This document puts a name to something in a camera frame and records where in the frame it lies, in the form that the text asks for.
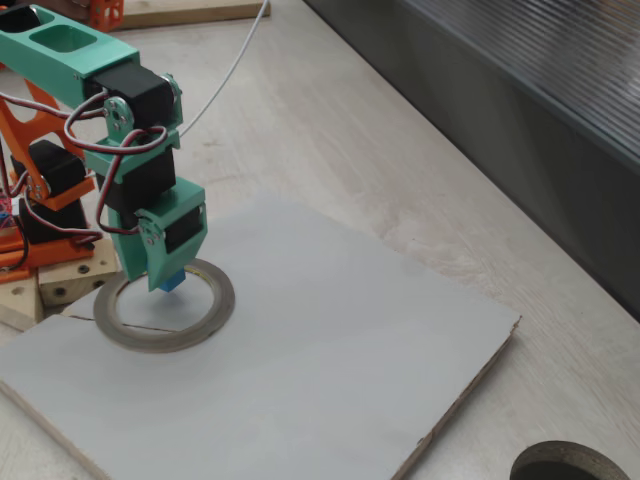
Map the blue cube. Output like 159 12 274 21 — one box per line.
158 268 187 294

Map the wooden base block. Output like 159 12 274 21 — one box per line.
0 239 122 332

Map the white particleboard panel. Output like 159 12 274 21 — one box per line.
0 192 522 480

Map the long wooden plank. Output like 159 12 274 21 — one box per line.
119 0 272 32

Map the ribbed glass desk partition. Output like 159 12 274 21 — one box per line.
302 0 640 326

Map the tricolour servo wire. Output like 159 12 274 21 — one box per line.
63 89 169 237

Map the grey ring of tape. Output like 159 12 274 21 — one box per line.
92 257 236 355

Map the white USB cable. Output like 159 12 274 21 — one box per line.
178 0 269 139

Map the orange circuit board mount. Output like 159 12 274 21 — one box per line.
88 0 125 32

